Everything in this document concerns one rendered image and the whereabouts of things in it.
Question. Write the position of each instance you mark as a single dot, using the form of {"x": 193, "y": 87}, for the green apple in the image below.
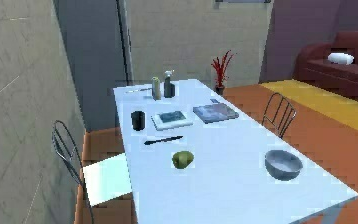
{"x": 182, "y": 159}

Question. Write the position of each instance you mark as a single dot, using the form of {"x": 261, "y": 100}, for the dark red sofa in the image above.
{"x": 337, "y": 66}

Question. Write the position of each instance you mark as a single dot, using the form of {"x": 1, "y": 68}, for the black knife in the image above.
{"x": 163, "y": 140}

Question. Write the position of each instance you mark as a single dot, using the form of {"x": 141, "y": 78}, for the white pillow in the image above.
{"x": 341, "y": 58}

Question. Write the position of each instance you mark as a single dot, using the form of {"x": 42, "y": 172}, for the silver knife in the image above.
{"x": 137, "y": 90}

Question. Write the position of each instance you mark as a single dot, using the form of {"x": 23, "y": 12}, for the grey fridge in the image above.
{"x": 93, "y": 63}

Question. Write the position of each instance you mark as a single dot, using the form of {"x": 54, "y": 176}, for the grey blue book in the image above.
{"x": 215, "y": 112}

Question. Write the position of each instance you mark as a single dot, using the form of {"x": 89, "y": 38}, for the white framed book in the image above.
{"x": 172, "y": 119}

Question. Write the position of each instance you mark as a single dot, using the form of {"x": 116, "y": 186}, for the pale green bottle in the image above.
{"x": 156, "y": 88}

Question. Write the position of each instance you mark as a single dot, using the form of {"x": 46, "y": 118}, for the red house plant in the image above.
{"x": 221, "y": 71}

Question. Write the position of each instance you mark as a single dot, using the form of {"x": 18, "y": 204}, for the black cup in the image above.
{"x": 138, "y": 120}

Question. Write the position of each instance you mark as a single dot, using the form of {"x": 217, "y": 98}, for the grey metal bowl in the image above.
{"x": 283, "y": 164}

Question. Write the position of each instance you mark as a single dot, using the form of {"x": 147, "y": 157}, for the dark spray bottle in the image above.
{"x": 169, "y": 86}

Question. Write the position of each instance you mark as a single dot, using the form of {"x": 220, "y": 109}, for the white dining table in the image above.
{"x": 227, "y": 173}

